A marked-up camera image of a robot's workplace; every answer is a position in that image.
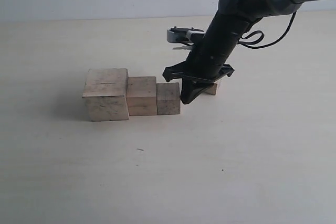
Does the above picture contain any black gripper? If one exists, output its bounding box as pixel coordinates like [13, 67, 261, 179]
[163, 15, 250, 105]

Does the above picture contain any smallest wooden cube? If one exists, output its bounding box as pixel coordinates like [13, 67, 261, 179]
[205, 79, 222, 95]

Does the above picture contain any third largest wooden cube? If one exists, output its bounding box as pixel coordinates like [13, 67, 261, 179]
[156, 82, 181, 115]

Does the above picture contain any second largest wooden cube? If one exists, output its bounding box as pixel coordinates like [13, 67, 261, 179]
[127, 76, 157, 116]

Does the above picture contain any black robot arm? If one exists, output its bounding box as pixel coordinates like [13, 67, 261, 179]
[163, 0, 321, 104]

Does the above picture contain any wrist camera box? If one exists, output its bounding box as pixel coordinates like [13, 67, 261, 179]
[166, 26, 205, 45]

